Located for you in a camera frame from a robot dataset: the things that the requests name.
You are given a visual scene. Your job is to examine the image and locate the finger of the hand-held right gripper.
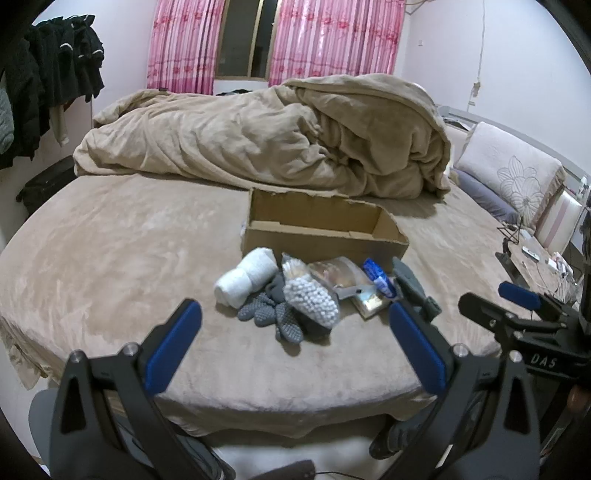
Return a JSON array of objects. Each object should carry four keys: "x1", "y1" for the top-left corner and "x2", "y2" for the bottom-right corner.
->
[
  {"x1": 458, "y1": 292, "x2": 573, "y2": 346},
  {"x1": 498, "y1": 281, "x2": 580, "y2": 320}
]

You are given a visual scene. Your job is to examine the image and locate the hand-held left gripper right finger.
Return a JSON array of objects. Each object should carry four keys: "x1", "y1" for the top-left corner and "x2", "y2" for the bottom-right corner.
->
[{"x1": 382, "y1": 303, "x2": 542, "y2": 480}]

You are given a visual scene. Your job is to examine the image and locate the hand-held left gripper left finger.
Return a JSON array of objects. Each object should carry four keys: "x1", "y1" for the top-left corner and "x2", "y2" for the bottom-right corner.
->
[{"x1": 50, "y1": 298, "x2": 236, "y2": 480}]

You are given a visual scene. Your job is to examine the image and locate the wooden bedside table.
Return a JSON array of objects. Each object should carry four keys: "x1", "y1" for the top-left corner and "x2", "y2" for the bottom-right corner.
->
[{"x1": 495, "y1": 226, "x2": 583, "y2": 306}]

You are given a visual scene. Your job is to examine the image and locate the shiny foil packet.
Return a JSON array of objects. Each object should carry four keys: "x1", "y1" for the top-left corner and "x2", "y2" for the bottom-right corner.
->
[{"x1": 351, "y1": 295, "x2": 393, "y2": 320}]

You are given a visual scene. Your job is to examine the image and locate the blue and white tube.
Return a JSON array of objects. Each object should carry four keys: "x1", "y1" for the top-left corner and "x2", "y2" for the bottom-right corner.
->
[{"x1": 362, "y1": 258, "x2": 399, "y2": 299}]

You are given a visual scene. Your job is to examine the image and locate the striped pink cushion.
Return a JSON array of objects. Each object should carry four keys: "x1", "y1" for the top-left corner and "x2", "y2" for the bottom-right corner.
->
[{"x1": 534, "y1": 186, "x2": 584, "y2": 250}]

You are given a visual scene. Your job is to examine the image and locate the grey slipper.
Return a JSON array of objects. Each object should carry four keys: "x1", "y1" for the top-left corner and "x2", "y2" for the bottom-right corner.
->
[{"x1": 368, "y1": 412, "x2": 435, "y2": 461}]

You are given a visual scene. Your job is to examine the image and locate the grey dotted knit glove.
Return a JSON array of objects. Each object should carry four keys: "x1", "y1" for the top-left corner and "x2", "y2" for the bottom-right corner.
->
[
  {"x1": 272, "y1": 302, "x2": 332, "y2": 346},
  {"x1": 238, "y1": 272, "x2": 289, "y2": 329}
]

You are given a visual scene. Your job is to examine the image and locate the white rolled sock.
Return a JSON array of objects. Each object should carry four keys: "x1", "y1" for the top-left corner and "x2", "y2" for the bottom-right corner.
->
[{"x1": 213, "y1": 248, "x2": 279, "y2": 309}]

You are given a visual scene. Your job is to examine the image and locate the blue-grey pillow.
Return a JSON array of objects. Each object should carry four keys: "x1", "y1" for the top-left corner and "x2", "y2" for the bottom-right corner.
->
[{"x1": 449, "y1": 168, "x2": 523, "y2": 226}]

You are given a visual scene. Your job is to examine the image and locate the clear plastic bag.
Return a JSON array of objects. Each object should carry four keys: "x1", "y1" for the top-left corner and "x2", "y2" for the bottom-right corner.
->
[{"x1": 307, "y1": 257, "x2": 376, "y2": 302}]

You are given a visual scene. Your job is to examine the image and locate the bag of cotton swabs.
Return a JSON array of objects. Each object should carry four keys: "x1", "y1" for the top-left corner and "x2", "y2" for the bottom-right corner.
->
[{"x1": 281, "y1": 252, "x2": 341, "y2": 330}]

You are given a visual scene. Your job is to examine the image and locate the flower embroidered pillow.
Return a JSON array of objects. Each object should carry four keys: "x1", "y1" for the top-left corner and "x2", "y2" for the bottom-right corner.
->
[{"x1": 454, "y1": 121, "x2": 567, "y2": 232}]

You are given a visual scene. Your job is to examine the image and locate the grey bed headboard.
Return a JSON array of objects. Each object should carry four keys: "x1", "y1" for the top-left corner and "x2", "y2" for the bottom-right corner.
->
[{"x1": 436, "y1": 104, "x2": 591, "y2": 186}]

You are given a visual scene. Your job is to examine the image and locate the grey stool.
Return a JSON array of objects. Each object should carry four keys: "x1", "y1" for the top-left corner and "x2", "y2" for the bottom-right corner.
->
[{"x1": 28, "y1": 388, "x2": 60, "y2": 464}]

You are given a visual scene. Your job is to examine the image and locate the brown cardboard box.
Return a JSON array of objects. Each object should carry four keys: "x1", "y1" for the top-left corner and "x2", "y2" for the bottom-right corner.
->
[{"x1": 241, "y1": 187, "x2": 411, "y2": 268}]

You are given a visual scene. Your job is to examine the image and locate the black bag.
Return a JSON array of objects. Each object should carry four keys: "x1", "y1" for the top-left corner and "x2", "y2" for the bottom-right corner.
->
[{"x1": 16, "y1": 156, "x2": 77, "y2": 216}]

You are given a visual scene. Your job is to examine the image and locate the beige duvet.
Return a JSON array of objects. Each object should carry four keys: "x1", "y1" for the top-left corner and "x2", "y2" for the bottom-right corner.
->
[{"x1": 74, "y1": 73, "x2": 453, "y2": 200}]

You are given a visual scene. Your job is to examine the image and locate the beige hanging garment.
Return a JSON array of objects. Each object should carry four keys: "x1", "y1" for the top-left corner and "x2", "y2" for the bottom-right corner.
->
[{"x1": 48, "y1": 102, "x2": 70, "y2": 148}]

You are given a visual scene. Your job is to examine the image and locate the grey hanging garment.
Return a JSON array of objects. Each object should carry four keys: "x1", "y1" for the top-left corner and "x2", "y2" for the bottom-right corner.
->
[{"x1": 0, "y1": 74, "x2": 14, "y2": 156}]

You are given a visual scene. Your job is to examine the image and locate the black hanging clothes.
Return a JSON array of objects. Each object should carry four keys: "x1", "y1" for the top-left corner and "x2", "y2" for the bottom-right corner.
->
[{"x1": 0, "y1": 14, "x2": 106, "y2": 169}]

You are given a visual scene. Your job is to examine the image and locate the pink flowered curtain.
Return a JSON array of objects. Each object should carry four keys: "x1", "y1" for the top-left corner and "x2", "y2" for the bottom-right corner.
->
[
  {"x1": 268, "y1": 0, "x2": 406, "y2": 88},
  {"x1": 146, "y1": 0, "x2": 226, "y2": 96}
]

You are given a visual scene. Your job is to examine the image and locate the dark window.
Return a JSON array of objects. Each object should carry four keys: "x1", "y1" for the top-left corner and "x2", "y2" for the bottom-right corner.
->
[{"x1": 214, "y1": 0, "x2": 280, "y2": 82}]

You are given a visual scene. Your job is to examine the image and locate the black wire stand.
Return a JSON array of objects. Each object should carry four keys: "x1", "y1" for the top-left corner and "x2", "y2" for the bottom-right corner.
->
[{"x1": 497, "y1": 216, "x2": 525, "y2": 246}]

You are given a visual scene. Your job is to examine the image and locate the wall cable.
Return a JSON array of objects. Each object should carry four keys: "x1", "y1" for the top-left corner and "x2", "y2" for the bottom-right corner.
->
[{"x1": 467, "y1": 0, "x2": 491, "y2": 108}]

